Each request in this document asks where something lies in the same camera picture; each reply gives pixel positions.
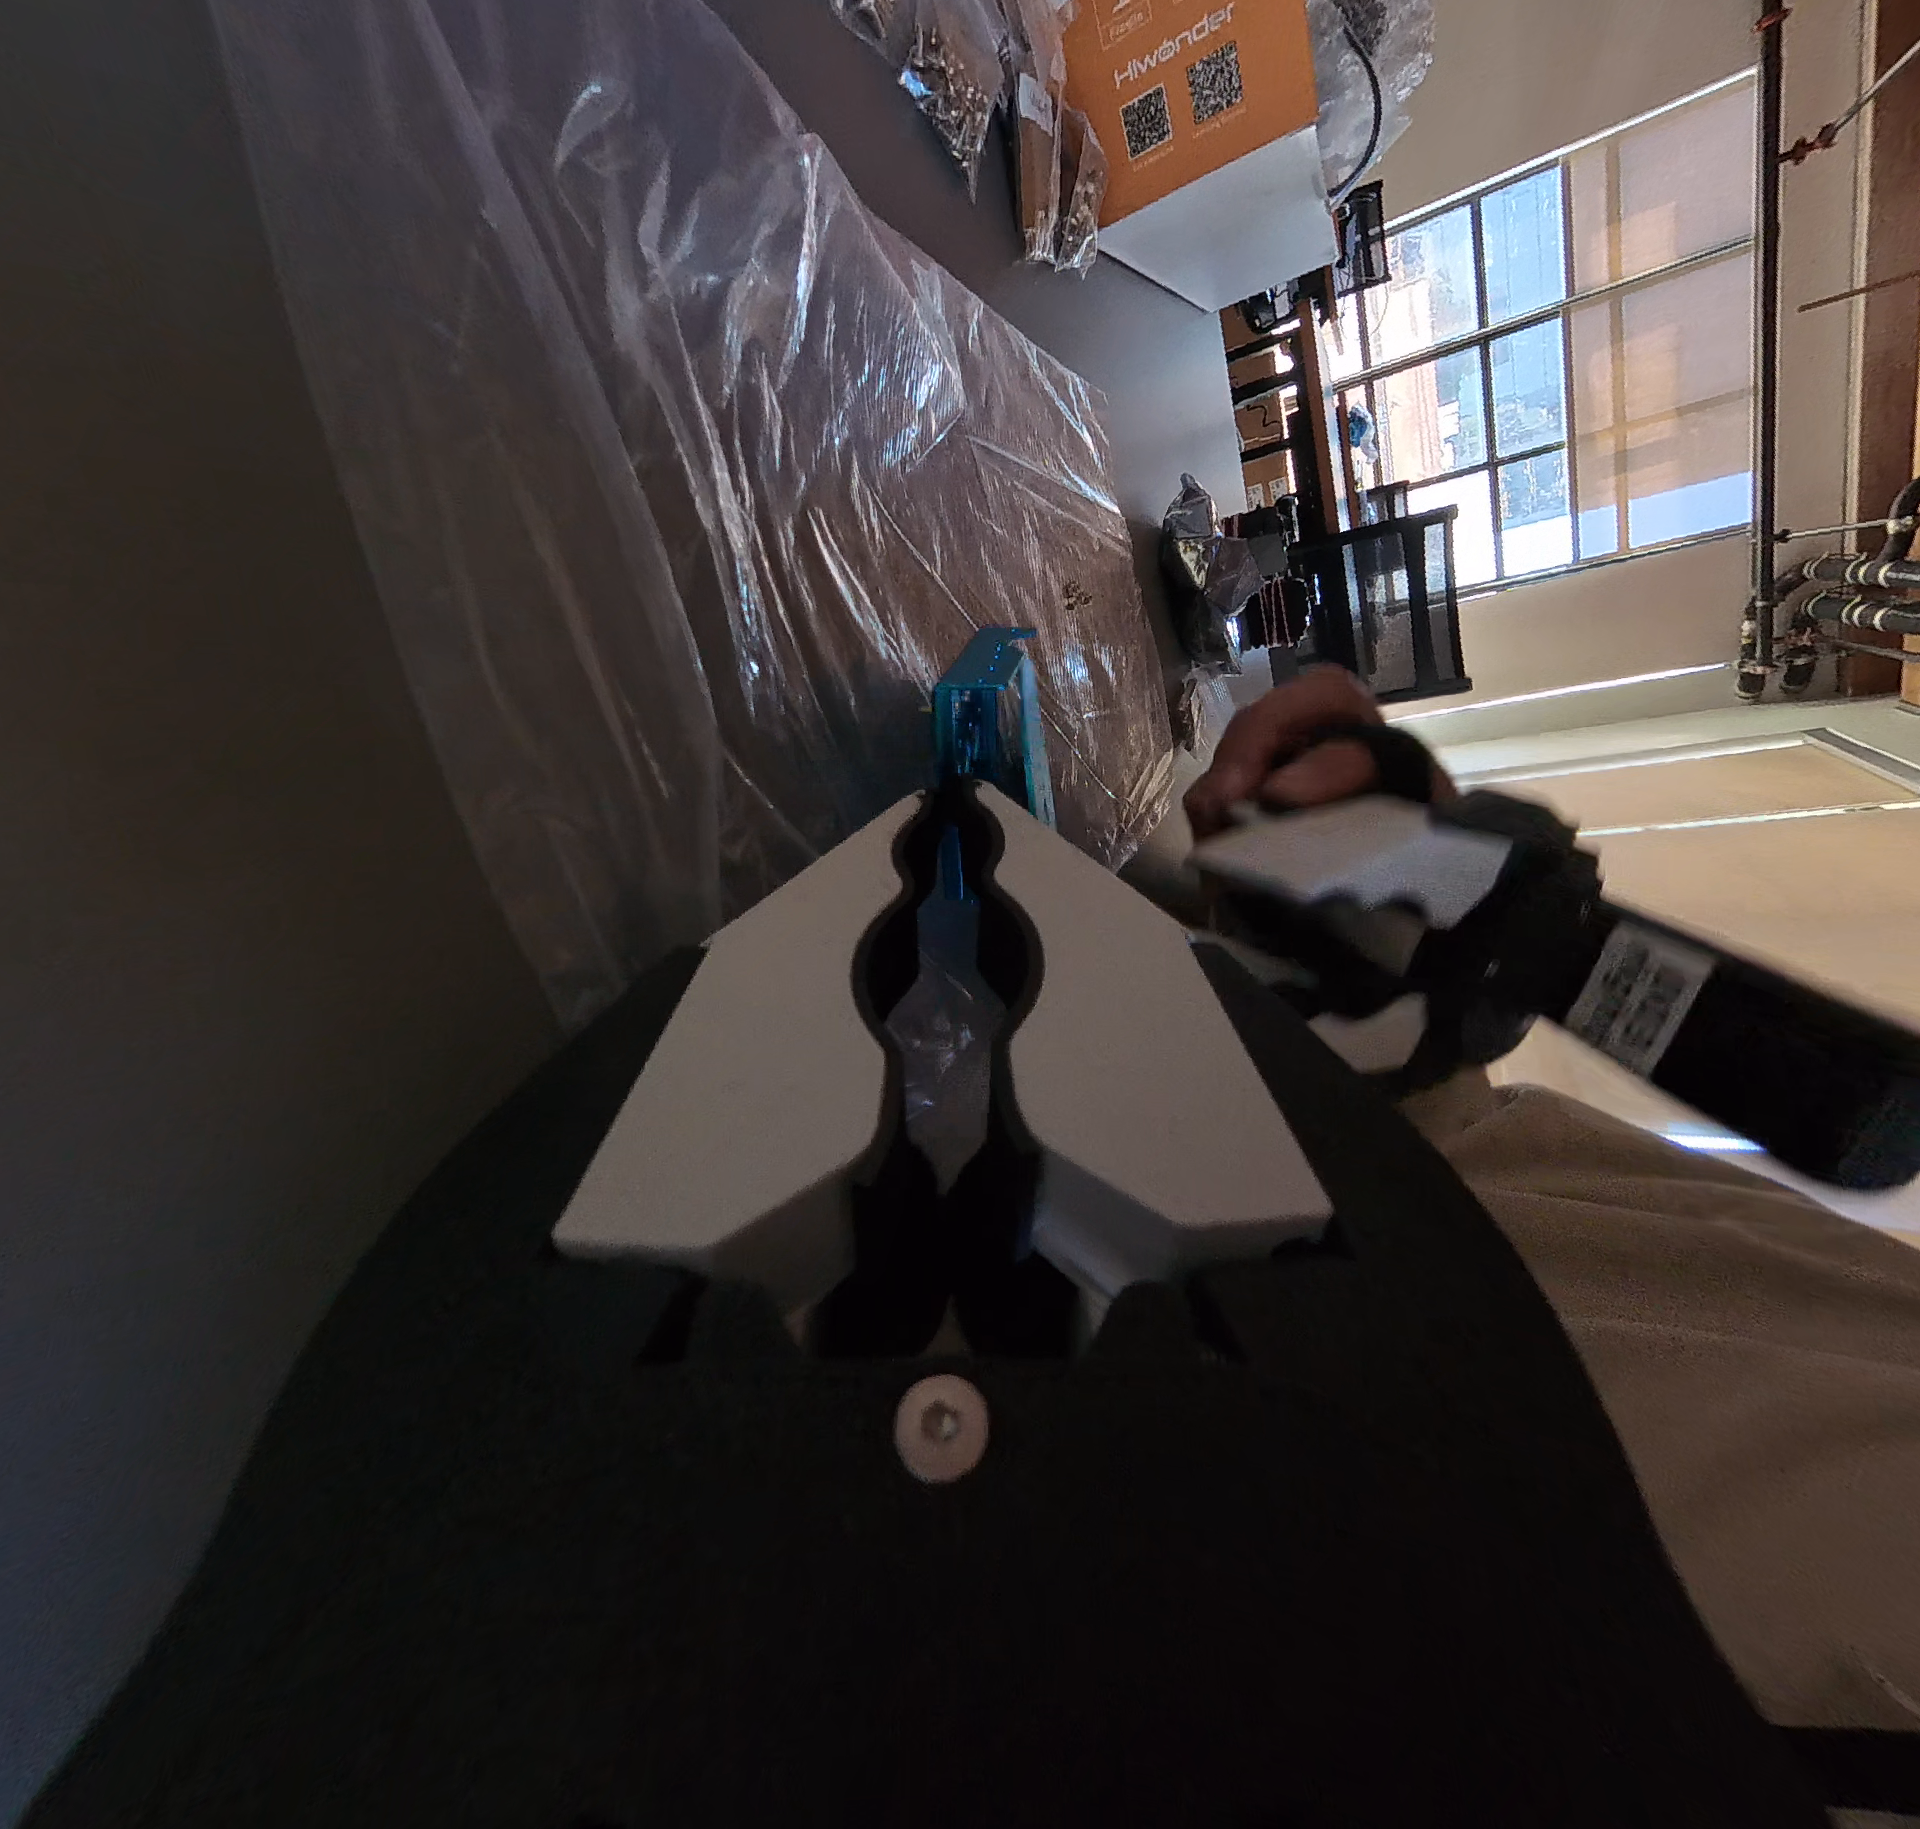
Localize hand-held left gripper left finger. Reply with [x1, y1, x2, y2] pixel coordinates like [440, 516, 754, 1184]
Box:
[553, 787, 953, 1353]

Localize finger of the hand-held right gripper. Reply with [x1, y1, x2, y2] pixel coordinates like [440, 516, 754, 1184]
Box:
[1190, 790, 1519, 933]

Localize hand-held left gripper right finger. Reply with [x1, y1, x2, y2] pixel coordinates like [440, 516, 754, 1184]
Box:
[966, 781, 1338, 1337]

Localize blue square metal bracket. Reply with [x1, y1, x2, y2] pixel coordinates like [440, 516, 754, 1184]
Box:
[930, 626, 1052, 829]

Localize grey desk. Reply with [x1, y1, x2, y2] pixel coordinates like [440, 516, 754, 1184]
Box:
[0, 0, 1309, 1829]

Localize person's right hand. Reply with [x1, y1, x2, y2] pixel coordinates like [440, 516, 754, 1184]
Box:
[1183, 664, 1397, 845]

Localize black metal rack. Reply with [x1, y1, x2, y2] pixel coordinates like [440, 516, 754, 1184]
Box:
[1290, 501, 1475, 700]

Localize silver plastic bag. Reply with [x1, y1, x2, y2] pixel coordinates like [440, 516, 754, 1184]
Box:
[1161, 476, 1264, 679]

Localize large window with blinds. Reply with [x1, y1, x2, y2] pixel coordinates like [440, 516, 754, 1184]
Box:
[1326, 72, 1759, 589]

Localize clear plastic bag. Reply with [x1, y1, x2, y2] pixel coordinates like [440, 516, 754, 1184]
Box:
[186, 0, 1183, 1032]

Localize bag of brass standoffs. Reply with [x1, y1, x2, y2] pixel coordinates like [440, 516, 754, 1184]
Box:
[1007, 60, 1114, 275]

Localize orange cardboard box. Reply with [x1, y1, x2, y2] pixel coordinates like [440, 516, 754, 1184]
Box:
[1042, 0, 1340, 313]

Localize grey wall pipes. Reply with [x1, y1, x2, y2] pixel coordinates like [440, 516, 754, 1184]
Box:
[1738, 481, 1920, 700]

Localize plastic bag with black cable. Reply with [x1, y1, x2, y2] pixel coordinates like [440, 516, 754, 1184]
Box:
[1296, 0, 1438, 200]

